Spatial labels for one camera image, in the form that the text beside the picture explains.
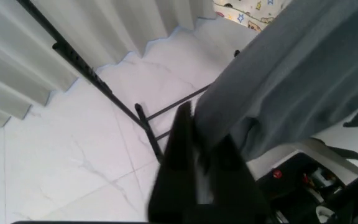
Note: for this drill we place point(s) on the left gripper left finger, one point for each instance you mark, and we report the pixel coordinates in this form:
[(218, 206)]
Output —
[(176, 180)]

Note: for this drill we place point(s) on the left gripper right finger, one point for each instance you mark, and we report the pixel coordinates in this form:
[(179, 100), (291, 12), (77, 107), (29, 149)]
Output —
[(235, 193)]

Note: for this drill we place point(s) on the dark grey garment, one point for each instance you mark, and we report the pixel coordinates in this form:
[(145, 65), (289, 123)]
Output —
[(291, 77)]

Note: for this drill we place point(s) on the cream printed garment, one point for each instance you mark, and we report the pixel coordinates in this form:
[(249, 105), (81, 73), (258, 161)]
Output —
[(247, 14)]

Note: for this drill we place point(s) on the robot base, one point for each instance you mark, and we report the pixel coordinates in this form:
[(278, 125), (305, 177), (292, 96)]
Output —
[(306, 186)]

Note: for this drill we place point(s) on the black clothes rack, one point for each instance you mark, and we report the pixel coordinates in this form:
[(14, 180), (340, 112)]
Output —
[(82, 67)]

